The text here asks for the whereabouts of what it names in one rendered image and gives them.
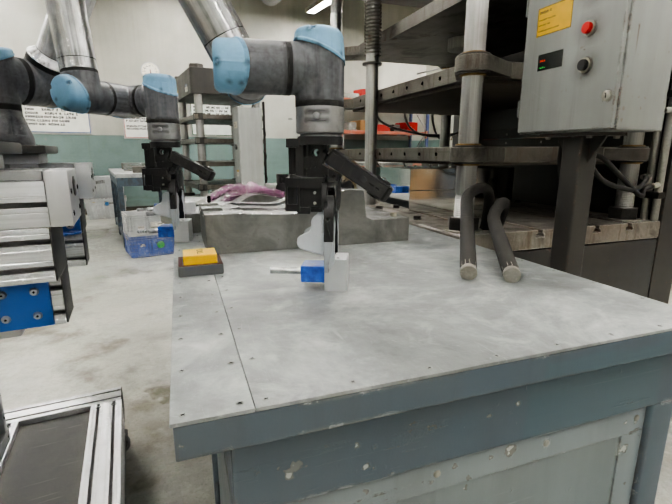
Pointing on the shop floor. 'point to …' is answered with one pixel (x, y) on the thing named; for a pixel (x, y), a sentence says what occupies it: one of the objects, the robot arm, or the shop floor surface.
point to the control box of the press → (591, 93)
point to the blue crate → (148, 246)
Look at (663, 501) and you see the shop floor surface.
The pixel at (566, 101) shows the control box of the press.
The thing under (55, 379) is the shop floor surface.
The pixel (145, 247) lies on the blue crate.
